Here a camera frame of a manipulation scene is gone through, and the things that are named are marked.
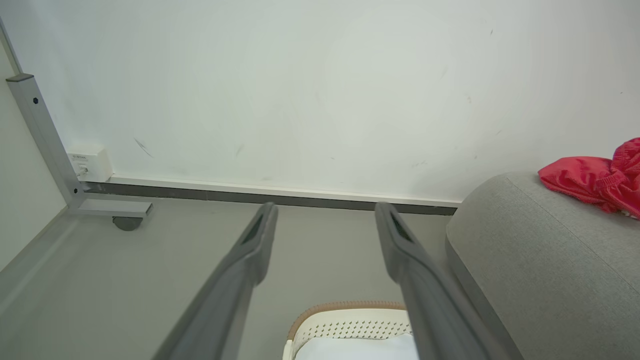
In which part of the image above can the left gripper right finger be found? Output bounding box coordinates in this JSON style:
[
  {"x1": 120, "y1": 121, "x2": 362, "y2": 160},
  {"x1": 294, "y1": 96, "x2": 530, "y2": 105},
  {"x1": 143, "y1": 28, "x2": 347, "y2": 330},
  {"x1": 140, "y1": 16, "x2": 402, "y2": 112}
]
[{"x1": 375, "y1": 202, "x2": 501, "y2": 360}]

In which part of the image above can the dark caster wheel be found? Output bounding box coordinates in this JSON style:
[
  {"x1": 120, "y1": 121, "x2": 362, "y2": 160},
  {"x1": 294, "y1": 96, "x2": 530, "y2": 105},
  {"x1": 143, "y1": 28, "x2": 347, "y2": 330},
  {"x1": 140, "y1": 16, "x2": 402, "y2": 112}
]
[{"x1": 112, "y1": 216, "x2": 144, "y2": 232}]

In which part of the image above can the grey fabric sofa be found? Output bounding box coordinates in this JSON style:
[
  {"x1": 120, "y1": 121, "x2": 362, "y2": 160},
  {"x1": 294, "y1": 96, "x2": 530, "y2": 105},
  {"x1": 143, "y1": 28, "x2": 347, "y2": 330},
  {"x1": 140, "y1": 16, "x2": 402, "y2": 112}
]
[{"x1": 445, "y1": 170, "x2": 640, "y2": 360}]

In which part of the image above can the metal frame partition leg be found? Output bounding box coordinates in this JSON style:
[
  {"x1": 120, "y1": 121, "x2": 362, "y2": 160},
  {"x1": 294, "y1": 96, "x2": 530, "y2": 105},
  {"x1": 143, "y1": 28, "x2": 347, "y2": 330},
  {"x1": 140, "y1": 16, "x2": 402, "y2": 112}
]
[{"x1": 0, "y1": 74, "x2": 153, "y2": 301}]

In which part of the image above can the white and black baseboard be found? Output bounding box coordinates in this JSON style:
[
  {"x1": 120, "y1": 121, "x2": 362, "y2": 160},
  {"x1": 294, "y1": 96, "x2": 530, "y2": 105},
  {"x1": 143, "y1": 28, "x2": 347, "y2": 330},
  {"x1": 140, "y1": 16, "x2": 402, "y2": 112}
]
[{"x1": 82, "y1": 174, "x2": 461, "y2": 216}]

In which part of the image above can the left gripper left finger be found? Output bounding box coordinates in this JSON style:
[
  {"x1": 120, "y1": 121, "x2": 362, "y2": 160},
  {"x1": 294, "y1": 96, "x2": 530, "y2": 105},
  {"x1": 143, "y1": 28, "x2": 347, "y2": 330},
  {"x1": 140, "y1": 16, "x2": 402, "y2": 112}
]
[{"x1": 152, "y1": 202, "x2": 279, "y2": 360}]

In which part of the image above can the white basket with brown rim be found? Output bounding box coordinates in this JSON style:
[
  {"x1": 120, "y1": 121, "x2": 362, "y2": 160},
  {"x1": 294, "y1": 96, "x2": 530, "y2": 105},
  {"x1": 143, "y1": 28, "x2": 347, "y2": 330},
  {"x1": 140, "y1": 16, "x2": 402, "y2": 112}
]
[{"x1": 282, "y1": 301, "x2": 416, "y2": 360}]

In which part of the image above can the red clothing item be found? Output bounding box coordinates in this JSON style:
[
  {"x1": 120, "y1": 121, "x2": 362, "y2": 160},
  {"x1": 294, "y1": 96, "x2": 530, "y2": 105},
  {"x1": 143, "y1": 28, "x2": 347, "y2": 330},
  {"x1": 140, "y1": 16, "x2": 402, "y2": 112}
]
[{"x1": 538, "y1": 137, "x2": 640, "y2": 220}]

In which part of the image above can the white clothing item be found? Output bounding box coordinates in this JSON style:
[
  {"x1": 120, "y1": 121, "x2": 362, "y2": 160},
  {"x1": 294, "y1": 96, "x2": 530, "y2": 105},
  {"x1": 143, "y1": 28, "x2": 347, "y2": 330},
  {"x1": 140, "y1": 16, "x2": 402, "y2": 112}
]
[{"x1": 294, "y1": 333, "x2": 418, "y2": 360}]

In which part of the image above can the white wall socket box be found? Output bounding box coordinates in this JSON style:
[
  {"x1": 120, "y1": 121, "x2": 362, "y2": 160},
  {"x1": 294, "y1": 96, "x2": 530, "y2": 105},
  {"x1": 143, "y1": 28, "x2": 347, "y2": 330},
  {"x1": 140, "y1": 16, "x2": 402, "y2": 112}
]
[{"x1": 67, "y1": 145, "x2": 114, "y2": 183}]

